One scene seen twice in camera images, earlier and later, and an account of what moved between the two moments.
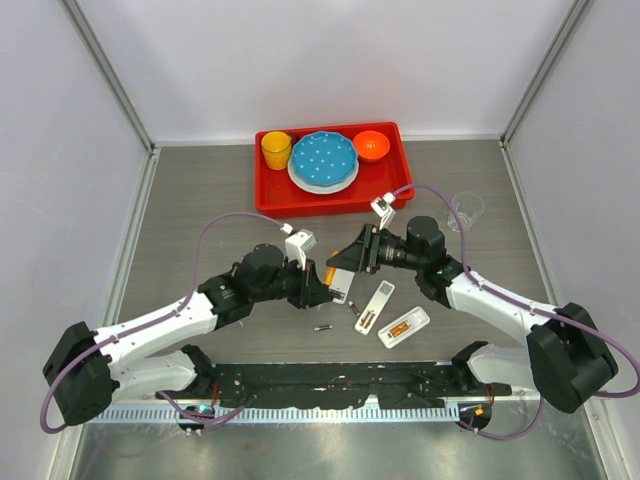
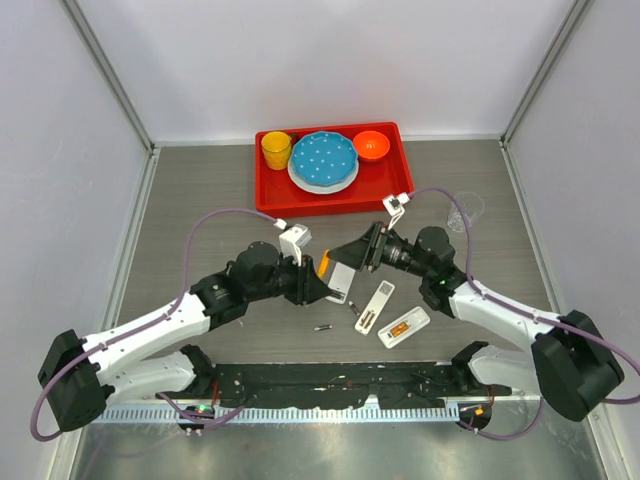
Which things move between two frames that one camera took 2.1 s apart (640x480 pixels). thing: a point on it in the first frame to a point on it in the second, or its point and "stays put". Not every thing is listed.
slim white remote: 374,308 stays put
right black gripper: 363,254 stays put
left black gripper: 311,290 stays put
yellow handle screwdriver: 330,273 to 323,265
